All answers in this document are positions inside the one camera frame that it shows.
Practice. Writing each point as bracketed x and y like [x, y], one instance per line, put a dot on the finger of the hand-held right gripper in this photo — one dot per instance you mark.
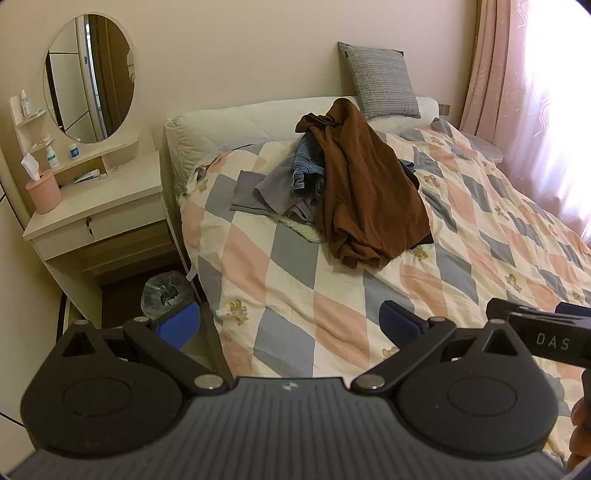
[505, 309]
[575, 310]

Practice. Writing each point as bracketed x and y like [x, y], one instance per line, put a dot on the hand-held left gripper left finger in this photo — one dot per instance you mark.
[181, 323]

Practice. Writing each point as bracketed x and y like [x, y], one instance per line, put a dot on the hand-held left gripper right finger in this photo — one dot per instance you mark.
[397, 323]

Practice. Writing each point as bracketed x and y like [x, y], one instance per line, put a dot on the brown garment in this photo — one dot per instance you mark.
[364, 184]

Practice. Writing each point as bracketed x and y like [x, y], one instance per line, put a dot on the person's right hand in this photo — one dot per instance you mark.
[581, 434]

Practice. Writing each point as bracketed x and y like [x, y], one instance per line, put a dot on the trash bin with plastic bag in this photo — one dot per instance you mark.
[166, 290]

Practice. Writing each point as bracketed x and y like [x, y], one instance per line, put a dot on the checkered bear print quilt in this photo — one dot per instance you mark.
[286, 286]

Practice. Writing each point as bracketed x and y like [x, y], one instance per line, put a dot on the drawer keys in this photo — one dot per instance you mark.
[89, 226]

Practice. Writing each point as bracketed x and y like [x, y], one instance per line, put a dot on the cream vanity dresser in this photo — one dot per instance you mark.
[111, 203]

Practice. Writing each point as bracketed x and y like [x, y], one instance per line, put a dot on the grey garment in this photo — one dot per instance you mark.
[258, 194]

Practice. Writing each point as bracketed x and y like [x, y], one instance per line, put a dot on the toothpaste tube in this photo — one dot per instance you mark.
[87, 177]

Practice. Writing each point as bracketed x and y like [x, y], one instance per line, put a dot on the blue jeans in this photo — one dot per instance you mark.
[307, 161]

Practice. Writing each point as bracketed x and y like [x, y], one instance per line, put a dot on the pink tissue holder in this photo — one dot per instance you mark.
[44, 194]

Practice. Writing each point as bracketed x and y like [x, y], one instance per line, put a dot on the small blue white jar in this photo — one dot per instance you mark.
[74, 151]

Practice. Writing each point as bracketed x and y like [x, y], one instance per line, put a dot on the white green bottle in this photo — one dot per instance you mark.
[52, 158]

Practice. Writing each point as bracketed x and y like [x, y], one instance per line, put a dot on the white pillow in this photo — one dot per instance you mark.
[427, 110]

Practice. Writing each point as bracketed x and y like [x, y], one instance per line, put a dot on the white tissue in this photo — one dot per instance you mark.
[31, 166]

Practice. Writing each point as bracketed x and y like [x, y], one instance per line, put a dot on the pink curtain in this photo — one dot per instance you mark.
[531, 92]

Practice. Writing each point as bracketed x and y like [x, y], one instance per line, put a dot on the grey woven pillow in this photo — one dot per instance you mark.
[381, 78]

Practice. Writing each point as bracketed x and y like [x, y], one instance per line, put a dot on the white slim bottle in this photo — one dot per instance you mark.
[26, 104]

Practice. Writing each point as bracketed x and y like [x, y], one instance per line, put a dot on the oval wall mirror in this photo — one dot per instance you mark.
[87, 78]

